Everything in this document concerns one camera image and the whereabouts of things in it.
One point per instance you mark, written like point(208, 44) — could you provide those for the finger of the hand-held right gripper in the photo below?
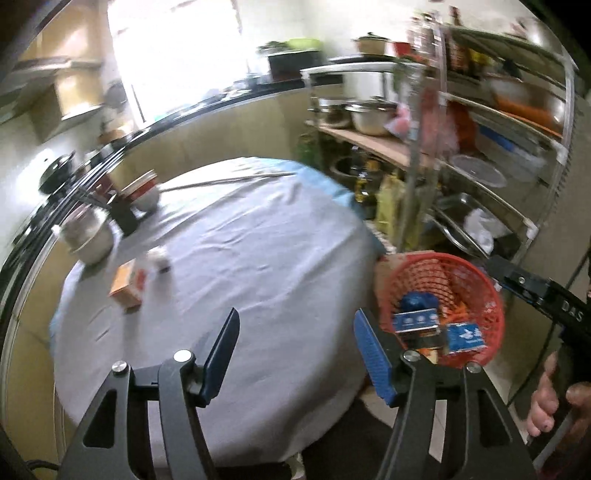
point(521, 282)

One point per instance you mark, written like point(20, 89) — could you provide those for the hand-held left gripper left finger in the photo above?
point(221, 357)

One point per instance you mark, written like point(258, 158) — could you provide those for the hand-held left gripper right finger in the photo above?
point(375, 362)

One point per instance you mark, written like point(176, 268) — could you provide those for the red plastic basket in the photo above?
point(489, 300)

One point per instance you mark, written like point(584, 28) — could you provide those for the dark blue and black packet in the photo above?
point(415, 321)

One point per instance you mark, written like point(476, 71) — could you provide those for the blue plastic wrapper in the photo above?
point(415, 302)

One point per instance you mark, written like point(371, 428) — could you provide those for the orange wrapper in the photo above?
point(455, 314)

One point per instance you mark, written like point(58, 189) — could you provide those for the person's right hand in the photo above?
point(545, 397)

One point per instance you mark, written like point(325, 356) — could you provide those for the white plastic bag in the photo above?
point(482, 226)

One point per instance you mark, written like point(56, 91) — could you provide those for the steel tray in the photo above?
point(450, 217)

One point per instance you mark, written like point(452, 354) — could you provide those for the clear plastic container lid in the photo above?
point(478, 169)

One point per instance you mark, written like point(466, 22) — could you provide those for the orange carton box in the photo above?
point(123, 285)

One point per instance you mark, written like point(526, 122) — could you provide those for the blue plastic tray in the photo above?
point(512, 147)

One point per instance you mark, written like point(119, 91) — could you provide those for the metal storage rack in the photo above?
point(561, 152)

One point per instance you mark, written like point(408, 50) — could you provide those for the yellow bag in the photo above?
point(392, 203)

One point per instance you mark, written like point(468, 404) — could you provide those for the light blue under cloth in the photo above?
point(341, 198)

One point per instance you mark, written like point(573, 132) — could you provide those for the black chopstick holder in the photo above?
point(125, 218)

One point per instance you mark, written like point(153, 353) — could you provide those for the white bowl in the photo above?
point(147, 201)

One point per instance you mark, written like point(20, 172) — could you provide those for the long thin stick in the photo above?
point(231, 180)

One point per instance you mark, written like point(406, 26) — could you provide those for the cooking oil bottle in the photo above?
point(365, 184)

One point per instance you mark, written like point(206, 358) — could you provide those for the covered metal basin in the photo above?
point(90, 237)

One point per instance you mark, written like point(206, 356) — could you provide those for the large steel bowl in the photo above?
point(526, 99)

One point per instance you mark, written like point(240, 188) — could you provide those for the red rimmed bowl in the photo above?
point(138, 182)

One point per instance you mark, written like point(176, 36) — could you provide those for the dark clay pot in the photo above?
point(342, 170)

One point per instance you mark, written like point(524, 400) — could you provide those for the pink cloth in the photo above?
point(401, 121)

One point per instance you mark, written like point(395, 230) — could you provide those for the wooden shelf board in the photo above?
point(369, 145)

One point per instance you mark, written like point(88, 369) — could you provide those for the large steel pot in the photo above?
point(371, 117)

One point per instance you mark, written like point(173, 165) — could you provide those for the dark sauce bottle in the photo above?
point(458, 41)

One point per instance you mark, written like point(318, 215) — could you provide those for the small steel pot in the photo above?
point(334, 114)

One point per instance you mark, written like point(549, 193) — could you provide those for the white appliance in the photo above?
point(367, 83)

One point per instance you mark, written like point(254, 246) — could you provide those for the cream enamel pot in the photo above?
point(373, 44)

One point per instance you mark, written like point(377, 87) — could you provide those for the black box appliance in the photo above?
point(295, 64)

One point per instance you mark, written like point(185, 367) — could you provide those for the bright window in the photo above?
point(175, 55)

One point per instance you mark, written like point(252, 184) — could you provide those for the green plastic bag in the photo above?
point(302, 44)

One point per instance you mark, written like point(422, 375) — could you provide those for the small yellow wall cabinet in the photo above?
point(76, 94)

